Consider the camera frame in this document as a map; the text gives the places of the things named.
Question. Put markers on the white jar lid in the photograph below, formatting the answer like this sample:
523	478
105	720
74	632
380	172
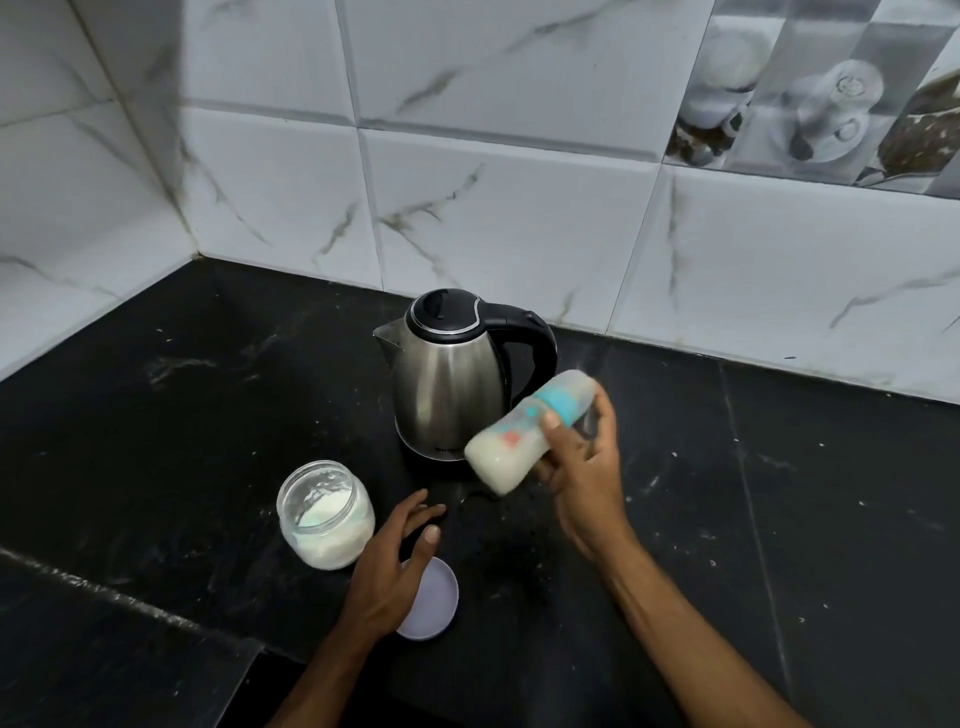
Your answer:
431	604

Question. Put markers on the person's right hand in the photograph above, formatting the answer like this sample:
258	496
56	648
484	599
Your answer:
585	480

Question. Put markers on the person's left hand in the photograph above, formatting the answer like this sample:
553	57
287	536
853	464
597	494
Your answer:
386	585

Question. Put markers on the clear baby bottle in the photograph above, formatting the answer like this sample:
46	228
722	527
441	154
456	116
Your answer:
506	454

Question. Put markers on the steel electric kettle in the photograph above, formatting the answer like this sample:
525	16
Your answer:
450	375

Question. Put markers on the glass jar of white powder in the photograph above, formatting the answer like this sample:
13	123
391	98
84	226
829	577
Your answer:
330	532

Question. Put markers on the clear dome bottle cap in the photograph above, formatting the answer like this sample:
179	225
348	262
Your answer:
577	386

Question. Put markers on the person's right forearm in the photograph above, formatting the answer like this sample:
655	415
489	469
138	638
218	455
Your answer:
697	645

